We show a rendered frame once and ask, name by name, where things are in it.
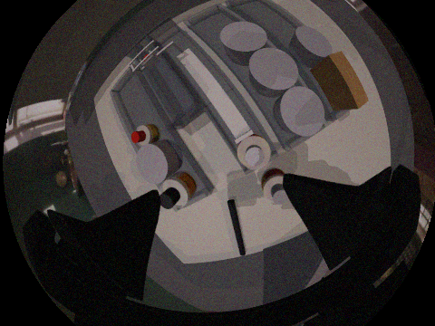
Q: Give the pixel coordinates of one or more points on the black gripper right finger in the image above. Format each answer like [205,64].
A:
[334,214]

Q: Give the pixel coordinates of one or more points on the brown box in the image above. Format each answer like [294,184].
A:
[339,82]

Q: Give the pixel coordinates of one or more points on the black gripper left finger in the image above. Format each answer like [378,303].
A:
[119,242]

